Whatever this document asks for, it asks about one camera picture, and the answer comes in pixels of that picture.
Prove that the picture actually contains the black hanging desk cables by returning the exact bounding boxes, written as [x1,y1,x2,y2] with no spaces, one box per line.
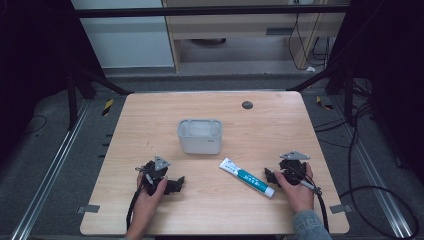
[287,12,330,72]

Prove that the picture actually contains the yellow and black floor tape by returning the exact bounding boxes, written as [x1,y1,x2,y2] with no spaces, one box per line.
[101,98,115,117]
[315,95,335,111]

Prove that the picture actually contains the grey metal table bracket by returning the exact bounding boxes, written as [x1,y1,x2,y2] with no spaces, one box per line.
[328,203,353,215]
[76,204,101,215]

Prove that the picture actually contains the black metal stand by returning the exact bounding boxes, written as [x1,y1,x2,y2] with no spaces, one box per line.
[285,62,372,127]
[65,62,135,132]

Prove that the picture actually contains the person's right hand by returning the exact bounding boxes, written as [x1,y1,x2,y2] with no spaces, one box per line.
[273,161,316,214]

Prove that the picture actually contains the white cabinet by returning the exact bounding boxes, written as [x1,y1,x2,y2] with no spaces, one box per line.
[70,0,175,70]

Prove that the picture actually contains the light wooden desk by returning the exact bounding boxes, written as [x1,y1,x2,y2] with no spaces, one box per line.
[161,0,348,73]

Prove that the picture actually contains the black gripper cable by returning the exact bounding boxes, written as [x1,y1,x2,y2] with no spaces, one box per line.
[125,183,148,232]
[297,179,331,233]

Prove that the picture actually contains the aluminium floor rail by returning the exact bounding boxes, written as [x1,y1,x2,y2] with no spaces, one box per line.
[9,99,92,240]
[329,95,415,240]

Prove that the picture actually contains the thin black floor cable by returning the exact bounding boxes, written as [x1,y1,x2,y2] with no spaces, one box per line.
[19,114,49,137]

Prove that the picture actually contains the white plastic holder box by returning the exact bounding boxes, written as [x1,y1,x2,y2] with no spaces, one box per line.
[176,118,224,156]

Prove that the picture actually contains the black curtain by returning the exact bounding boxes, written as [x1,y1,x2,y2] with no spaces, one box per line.
[327,0,424,185]
[0,0,105,163]

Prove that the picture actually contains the black looped floor cable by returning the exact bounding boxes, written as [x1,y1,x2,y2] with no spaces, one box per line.
[337,102,421,240]

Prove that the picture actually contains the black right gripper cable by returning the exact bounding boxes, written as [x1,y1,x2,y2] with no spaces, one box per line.
[297,179,331,233]

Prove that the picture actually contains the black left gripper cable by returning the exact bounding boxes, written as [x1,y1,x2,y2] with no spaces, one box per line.
[125,183,148,232]

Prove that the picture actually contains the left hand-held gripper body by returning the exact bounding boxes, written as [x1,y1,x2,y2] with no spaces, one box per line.
[134,155,172,196]

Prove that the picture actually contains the person's left hand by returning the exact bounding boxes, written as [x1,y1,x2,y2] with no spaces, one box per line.
[134,173,169,218]

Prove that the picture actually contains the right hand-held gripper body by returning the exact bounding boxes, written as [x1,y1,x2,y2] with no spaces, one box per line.
[278,150,312,187]

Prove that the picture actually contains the white and teal toothpaste tube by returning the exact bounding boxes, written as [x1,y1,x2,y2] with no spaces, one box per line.
[218,156,277,199]

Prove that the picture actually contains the black horizontal frame bar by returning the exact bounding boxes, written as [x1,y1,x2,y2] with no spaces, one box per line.
[74,4,350,19]

